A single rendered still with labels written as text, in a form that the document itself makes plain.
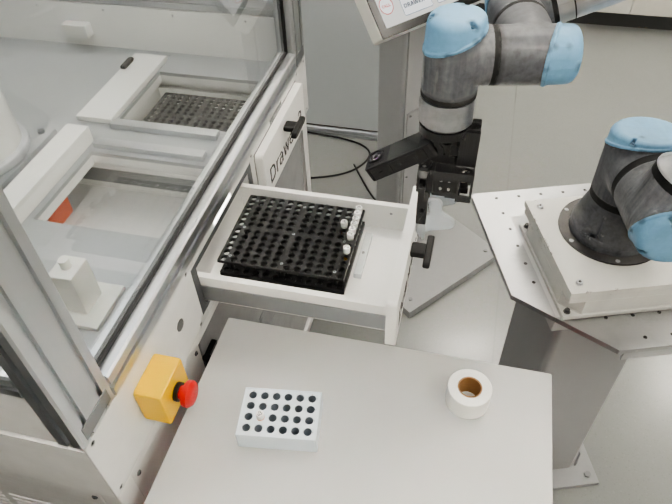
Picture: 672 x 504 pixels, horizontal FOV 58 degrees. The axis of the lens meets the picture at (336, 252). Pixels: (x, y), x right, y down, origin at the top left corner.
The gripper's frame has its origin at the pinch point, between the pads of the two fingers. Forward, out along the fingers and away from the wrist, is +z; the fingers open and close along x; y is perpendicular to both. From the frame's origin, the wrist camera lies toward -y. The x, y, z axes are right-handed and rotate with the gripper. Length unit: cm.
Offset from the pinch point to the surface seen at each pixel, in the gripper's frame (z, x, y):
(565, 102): 96, 204, 53
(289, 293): 7.6, -12.1, -19.4
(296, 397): 16.9, -25.3, -15.5
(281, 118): 3.7, 31.5, -32.8
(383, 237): 12.9, 9.2, -7.2
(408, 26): 0, 70, -11
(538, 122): 96, 184, 40
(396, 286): 3.7, -10.7, -2.2
